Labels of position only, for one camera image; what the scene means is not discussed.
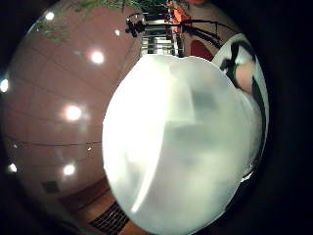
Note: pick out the metal frame rack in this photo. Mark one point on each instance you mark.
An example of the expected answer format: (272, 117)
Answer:
(159, 37)

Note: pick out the orange object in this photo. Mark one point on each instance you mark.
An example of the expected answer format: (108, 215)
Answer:
(178, 14)

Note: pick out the green plant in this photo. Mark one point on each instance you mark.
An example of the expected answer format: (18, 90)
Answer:
(98, 6)

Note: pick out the dark vent grille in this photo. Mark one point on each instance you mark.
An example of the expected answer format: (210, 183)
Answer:
(110, 219)

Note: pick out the black camera on stand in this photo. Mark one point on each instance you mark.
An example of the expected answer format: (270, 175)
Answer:
(133, 26)

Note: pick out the red rounded object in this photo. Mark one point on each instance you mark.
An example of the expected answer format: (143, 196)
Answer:
(200, 51)

